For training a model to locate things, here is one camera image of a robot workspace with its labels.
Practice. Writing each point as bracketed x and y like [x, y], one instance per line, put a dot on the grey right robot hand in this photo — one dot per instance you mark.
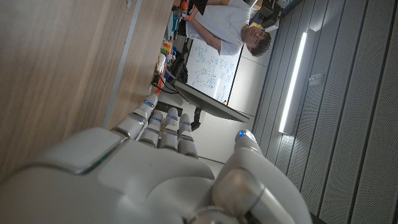
[140, 186]

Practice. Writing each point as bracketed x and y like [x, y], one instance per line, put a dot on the computer monitor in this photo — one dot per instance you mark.
[211, 105]

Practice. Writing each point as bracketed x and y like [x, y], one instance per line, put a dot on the whiteboard with writing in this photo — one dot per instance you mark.
[214, 68]

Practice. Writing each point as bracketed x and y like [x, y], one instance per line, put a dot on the colourful toy blocks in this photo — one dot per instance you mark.
[166, 47]

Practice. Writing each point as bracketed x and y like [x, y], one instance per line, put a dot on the long ceiling light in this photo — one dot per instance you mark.
[293, 84]

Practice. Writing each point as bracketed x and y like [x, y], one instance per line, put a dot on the person in plain white shirt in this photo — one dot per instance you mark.
[224, 21]

